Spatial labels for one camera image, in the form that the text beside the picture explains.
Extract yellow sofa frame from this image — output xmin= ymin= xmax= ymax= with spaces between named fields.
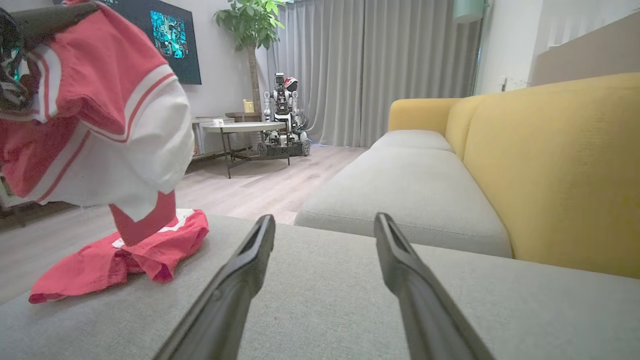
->
xmin=387 ymin=72 xmax=640 ymax=280

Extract round coffee table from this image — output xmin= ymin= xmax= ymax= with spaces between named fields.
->
xmin=200 ymin=121 xmax=292 ymax=179

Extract long low TV cabinet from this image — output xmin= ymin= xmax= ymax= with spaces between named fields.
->
xmin=0 ymin=116 xmax=236 ymax=232

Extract small grey sofa seat cushion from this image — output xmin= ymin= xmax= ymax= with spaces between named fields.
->
xmin=370 ymin=130 xmax=455 ymax=153

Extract red basketball jersey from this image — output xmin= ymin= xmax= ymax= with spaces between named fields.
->
xmin=0 ymin=0 xmax=196 ymax=247

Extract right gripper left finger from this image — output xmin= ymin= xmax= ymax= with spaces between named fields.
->
xmin=152 ymin=214 xmax=277 ymax=360

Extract grey ottoman cushion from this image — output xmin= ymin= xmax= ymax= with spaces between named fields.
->
xmin=0 ymin=215 xmax=640 ymax=360

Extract beige wall panel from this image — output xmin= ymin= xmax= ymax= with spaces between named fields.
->
xmin=530 ymin=11 xmax=640 ymax=87

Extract grey curtains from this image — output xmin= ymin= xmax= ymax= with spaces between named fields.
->
xmin=265 ymin=0 xmax=483 ymax=148

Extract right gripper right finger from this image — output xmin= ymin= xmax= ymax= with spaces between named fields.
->
xmin=374 ymin=212 xmax=496 ymax=360

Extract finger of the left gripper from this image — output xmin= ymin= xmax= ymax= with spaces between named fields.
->
xmin=12 ymin=1 xmax=99 ymax=48

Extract potted green tree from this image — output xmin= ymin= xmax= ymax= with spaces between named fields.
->
xmin=212 ymin=0 xmax=287 ymax=113

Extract white wheeled robot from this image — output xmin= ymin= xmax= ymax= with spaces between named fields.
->
xmin=257 ymin=72 xmax=312 ymax=159

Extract large grey sofa seat cushion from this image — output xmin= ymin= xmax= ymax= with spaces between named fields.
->
xmin=294 ymin=146 xmax=513 ymax=259

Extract wall television screen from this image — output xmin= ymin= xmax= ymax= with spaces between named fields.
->
xmin=100 ymin=0 xmax=202 ymax=85

